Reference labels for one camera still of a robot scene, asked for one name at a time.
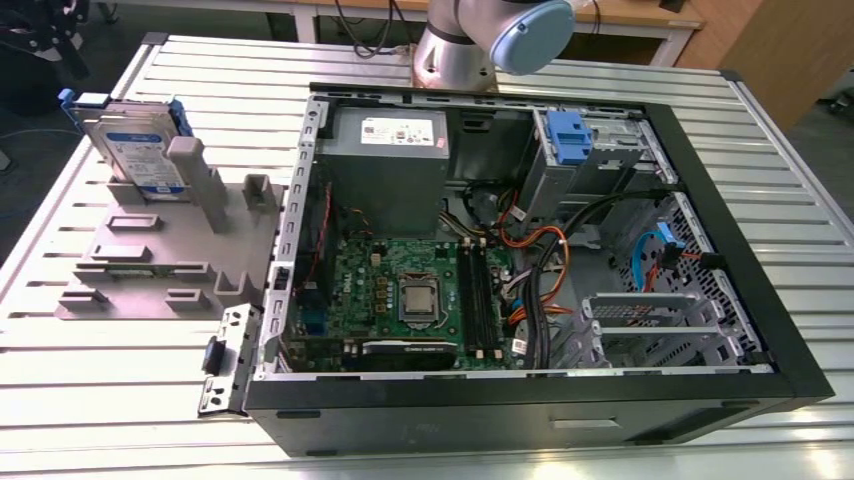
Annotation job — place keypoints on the hard disk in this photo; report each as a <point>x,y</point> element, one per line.
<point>141,160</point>

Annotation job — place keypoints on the RAM slot white clips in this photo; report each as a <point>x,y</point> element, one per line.
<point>472,300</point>
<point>490,300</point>

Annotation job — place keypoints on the silver CPU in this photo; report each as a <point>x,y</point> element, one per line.
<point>418,300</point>

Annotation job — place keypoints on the blue plastic bay latch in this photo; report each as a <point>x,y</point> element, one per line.
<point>568,140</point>

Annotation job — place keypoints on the black open PC case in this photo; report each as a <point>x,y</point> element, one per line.
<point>468,415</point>

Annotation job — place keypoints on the grey power supply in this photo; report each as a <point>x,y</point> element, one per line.
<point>381,200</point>

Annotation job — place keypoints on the grey plastic parts rack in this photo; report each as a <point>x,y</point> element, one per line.
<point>181,250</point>

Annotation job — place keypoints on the wooden desk white frame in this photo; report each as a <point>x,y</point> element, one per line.
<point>641,20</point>

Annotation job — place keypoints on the metal drive cage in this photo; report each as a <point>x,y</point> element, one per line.
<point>555,190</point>

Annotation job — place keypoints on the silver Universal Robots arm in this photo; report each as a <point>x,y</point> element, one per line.
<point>454,55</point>

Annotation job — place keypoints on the metal disk bay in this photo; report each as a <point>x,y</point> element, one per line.
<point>668,331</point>

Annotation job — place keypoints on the wooden cabinet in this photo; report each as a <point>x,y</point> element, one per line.
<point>788,50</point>

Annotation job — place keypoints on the metal card retention bracket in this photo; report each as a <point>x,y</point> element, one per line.
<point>241,350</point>

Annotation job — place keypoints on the black graphics card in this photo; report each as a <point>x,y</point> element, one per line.
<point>408,355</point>

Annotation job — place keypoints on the green RAM stick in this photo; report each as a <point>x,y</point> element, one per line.
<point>137,273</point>

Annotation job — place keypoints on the CPU socket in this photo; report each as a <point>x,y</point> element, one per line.
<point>422,324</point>

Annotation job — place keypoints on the green motherboard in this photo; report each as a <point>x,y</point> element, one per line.
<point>374,260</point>

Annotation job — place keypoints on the black chair base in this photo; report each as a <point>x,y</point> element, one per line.
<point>843,102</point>

